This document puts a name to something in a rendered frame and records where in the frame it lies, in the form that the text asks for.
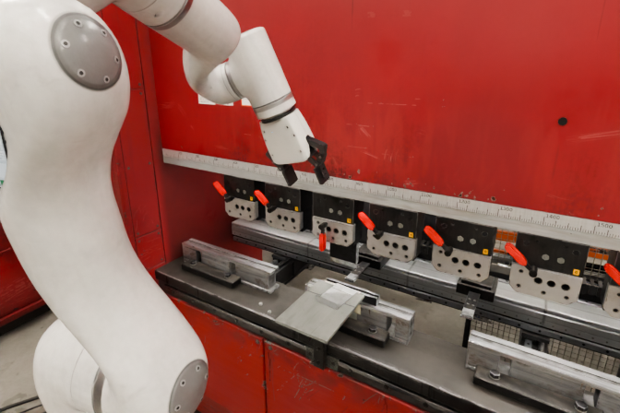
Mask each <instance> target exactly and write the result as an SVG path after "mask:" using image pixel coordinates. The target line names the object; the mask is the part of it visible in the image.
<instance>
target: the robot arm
mask: <svg viewBox="0 0 620 413"><path fill-rule="evenodd" d="M110 3H113V4H114V5H116V6H118V7H119V8H121V9H122V10H124V11H125V12H126V13H127V14H129V15H131V16H132V17H134V18H136V19H137V20H139V21H140V22H142V23H143V24H145V25H146V26H148V27H150V28H151V29H153V30H155V31H157V32H158V33H159V34H160V35H162V36H164V37H165V38H167V39H168V40H170V41H172V42H174V43H175V44H177V45H178V46H180V47H182V48H183V64H184V71H185V77H186V80H187V82H188V84H189V86H190V87H191V89H192V90H193V91H194V92H196V93H197V94H198V95H200V96H201V97H203V98H205V99H207V100H209V101H211V102H214V103H216V104H220V105H224V104H230V103H233V102H236V101H238V100H241V99H244V98H247V99H248V100H249V102H250V104H251V106H252V108H253V110H254V112H255V114H256V118H257V119H258V120H261V122H260V128H261V132H262V135H263V137H264V140H265V143H266V145H267V148H268V151H267V153H266V156H267V157H268V158H269V159H270V160H271V161H272V163H273V164H274V165H275V166H277V167H278V170H279V171H281V172H282V174H283V176H284V179H285V181H286V183H287V184H288V186H292V185H293V184H294V183H295V182H296V181H297V180H298V177H297V175H296V173H295V171H294V169H293V166H292V165H291V163H299V162H304V161H306V160H308V161H309V162H310V163H311V164H312V165H313V166H315V167H314V172H315V175H316V177H317V179H318V182H319V184H324V183H325V182H326V181H327V180H328V179H329V174H328V170H327V168H326V166H325V163H324V161H325V160H326V156H327V154H328V153H327V149H328V144H327V143H325V142H323V141H320V140H318V139H316V138H314V136H313V134H312V132H311V130H310V128H309V126H308V124H307V122H306V120H305V119H304V117H303V116H302V114H301V113H300V111H299V110H298V109H296V107H295V106H294V104H295V102H296V101H295V99H294V97H293V95H292V92H291V89H290V87H289V84H288V82H287V80H286V77H285V75H284V74H283V71H282V69H281V66H280V63H279V60H278V58H277V56H276V54H275V52H274V50H273V47H272V45H271V42H270V40H269V38H268V35H267V33H266V30H265V29H264V28H263V27H258V28H254V29H250V30H248V31H245V32H243V33H241V29H240V26H239V23H238V21H237V19H236V18H235V16H234V15H233V13H232V12H231V11H230V10H229V9H228V8H227V7H226V6H225V5H224V4H223V3H222V2H221V1H220V0H0V126H1V128H2V129H3V131H4V134H5V137H6V144H7V163H6V177H5V180H4V182H3V185H2V187H1V189H0V220H1V223H2V226H3V229H4V231H5V233H6V236H7V238H8V240H9V242H10V244H11V246H12V248H13V250H14V252H15V254H16V256H17V258H18V260H19V262H20V263H21V265H22V267H23V269H24V271H25V272H26V274H27V276H28V278H29V279H30V281H31V283H32V284H33V286H34V288H35V289H36V290H37V291H38V292H39V294H40V295H41V297H42V298H43V300H44V301H45V302H46V304H47V305H48V306H49V308H50V309H51V310H52V311H53V313H54V314H55V315H56V316H57V318H58V320H56V321H55V322H54V323H53V324H51V325H50V326H49V327H48V329H47V330H46V331H45V332H44V334H43V335H42V337H41V339H40V341H39V343H38V345H37V347H36V350H35V353H34V359H33V379H34V384H35V388H36V391H37V394H38V396H39V398H40V400H41V402H42V405H43V407H44V409H45V410H46V412H47V413H194V412H195V411H196V409H197V407H198V405H199V404H200V402H201V401H202V399H203V395H204V393H205V390H206V387H207V382H208V377H209V366H208V359H207V355H206V351H205V349H204V347H203V345H202V343H201V341H200V339H199V337H198V336H197V333H196V332H195V330H194V329H193V328H192V326H191V325H190V323H188V322H187V320H186V319H185V317H184V316H183V315H182V314H181V312H180V311H179V310H178V309H177V307H176V306H175V305H174V304H173V302H172V301H171V300H170V299H169V297H168V296H167V295H166V294H165V293H164V291H163V290H162V289H161V288H160V287H159V285H158V284H157V283H156V282H155V281H154V279H153V278H152V277H151V275H150V274H149V273H148V271H147V270H146V268H145V267H144V266H143V265H142V263H141V262H140V260H139V259H138V257H137V255H136V253H135V251H134V249H133V247H132V245H131V243H130V241H129V239H128V236H127V233H126V230H125V225H124V222H123V220H122V217H121V214H120V211H119V208H118V205H117V203H116V200H115V197H114V193H113V186H112V178H111V162H112V154H113V148H114V145H115V142H116V139H117V137H118V135H119V132H120V130H121V127H122V125H123V123H124V120H125V117H126V114H127V111H128V107H129V102H130V81H129V74H128V69H127V64H126V61H125V57H124V54H123V51H122V49H121V47H120V45H119V43H118V41H117V39H116V38H115V37H114V35H113V33H112V32H111V30H110V29H109V28H108V26H107V25H106V24H105V22H104V21H103V20H102V19H101V18H100V17H99V16H98V15H97V14H95V13H97V12H99V11H100V10H102V9H104V8H105V7H107V6H108V5H109V4H110ZM228 57H229V61H228V62H225V63H223V64H222V62H223V61H225V60H226V59H227V58H228ZM317 149H318V150H319V152H317ZM313 156H315V157H316V160H315V159H314V158H312V157H313ZM289 164H290V165H289Z"/></svg>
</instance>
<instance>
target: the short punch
mask: <svg viewBox="0 0 620 413"><path fill-rule="evenodd" d="M329 256H330V257H331V261H332V262H335V263H339V264H342V265H346V266H351V267H354V268H357V263H358V260H359V242H357V243H356V244H354V245H349V246H348V247H346V246H342V245H338V244H336V243H332V242H331V243H330V246H329Z"/></svg>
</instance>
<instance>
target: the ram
mask: <svg viewBox="0 0 620 413"><path fill-rule="evenodd" d="M220 1H221V2H222V3H223V4H224V5H225V6H226V7H227V8H228V9H229V10H230V11H231V12H232V14H233V15H234V16H235V18H236V19H237V21H238V23H239V26H240V29H241V33H243V32H245V31H248V30H251V29H254V28H258V27H263V28H264V29H265V30H266V33H267V35H268V38H269V40H270V42H271V45H272V47H273V50H274V52H275V54H276V56H277V58H278V60H279V63H280V66H281V69H282V71H283V74H284V75H285V77H286V80H287V82H288V84H289V87H290V89H291V92H292V95H293V97H294V99H295V101H296V102H295V104H294V106H295V107H296V109H298V110H299V111H300V113H301V114H302V116H303V117H304V119H305V120H306V122H307V124H308V126H309V128H310V130H311V132H312V134H313V136H314V138H316V139H318V140H320V141H323V142H325V143H327V144H328V149H327V153H328V154H327V156H326V160H325V161H324V163H325V166H326V168H327V170H328V174H329V176H330V177H336V178H341V179H347V180H353V181H358V182H364V183H374V184H380V185H385V186H391V187H397V188H402V189H408V190H413V191H419V192H425V193H430V194H436V195H445V196H451V197H457V198H462V199H468V200H473V201H479V202H484V203H490V204H496V205H501V206H507V207H517V208H523V209H528V210H534V211H540V212H545V213H551V214H556V215H562V216H568V217H573V218H584V219H589V220H595V221H600V222H606V223H612V224H617V225H620V0H220ZM149 42H150V50H151V59H152V66H153V75H154V83H155V90H156V99H157V107H158V115H159V123H160V131H161V146H162V148H164V149H169V150H175V151H181V152H186V153H192V154H198V155H203V156H209V157H214V158H220V159H230V160H236V161H241V162H247V163H253V164H258V165H264V166H269V167H275V168H278V167H277V166H275V165H274V164H273V163H272V161H271V160H270V159H269V158H268V157H267V156H266V153H267V151H268V148H267V145H266V143H265V140H264V137H263V135H262V132H261V128H260V122H261V120H258V119H257V118H256V114H255V112H254V110H253V108H252V107H250V106H242V104H241V100H238V101H236V102H234V103H233V106H231V105H220V104H216V103H215V104H202V103H198V94H197V93H196V92H194V91H193V90H192V89H191V87H190V86H189V84H188V82H187V80H186V77H185V71H184V64H183V48H182V47H180V46H178V45H177V44H175V43H174V42H172V41H170V40H168V39H167V38H165V37H164V36H162V35H160V34H159V33H158V32H157V31H155V30H153V29H151V28H150V27H149ZM163 162H165V163H170V164H174V165H179V166H184V167H188V168H194V169H199V170H203V171H212V172H216V173H221V174H227V175H231V176H236V177H241V178H246V179H250V180H255V181H260V182H265V183H274V184H278V185H283V186H288V184H287V183H286V181H285V179H284V178H282V177H277V176H272V175H266V174H262V173H256V172H251V171H241V170H236V169H231V168H226V167H221V166H216V165H210V164H206V163H200V162H195V161H190V160H185V159H176V158H170V157H165V156H163ZM288 187H293V188H298V189H303V190H307V191H312V192H317V193H322V194H327V195H335V196H340V197H345V198H350V199H355V200H360V201H364V202H369V203H374V204H379V205H383V206H389V207H397V208H402V209H407V210H411V211H416V212H422V213H426V214H431V215H436V216H440V217H445V218H454V219H459V220H464V221H469V222H473V223H478V224H483V225H488V226H493V227H498V228H502V229H507V230H516V231H521V232H526V233H530V234H535V235H540V236H544V237H550V238H555V239H559V240H564V241H569V242H577V243H583V244H587V245H592V246H597V247H602V248H606V249H612V250H616V251H620V239H618V238H613V237H608V236H602V235H597V234H592V233H587V232H582V231H576V230H567V229H562V228H557V227H552V226H546V225H542V224H536V223H531V222H526V221H521V220H515V219H511V218H501V217H496V216H491V215H485V214H481V213H475V212H470V211H465V210H460V209H455V208H450V207H444V206H435V205H430V204H425V203H419V202H414V201H409V200H404V199H398V198H394V197H388V196H383V195H374V194H368V193H364V192H358V191H353V190H348V189H343V188H338V187H333V186H327V185H323V184H317V183H308V182H303V181H296V182H295V183H294V184H293V185H292V186H288Z"/></svg>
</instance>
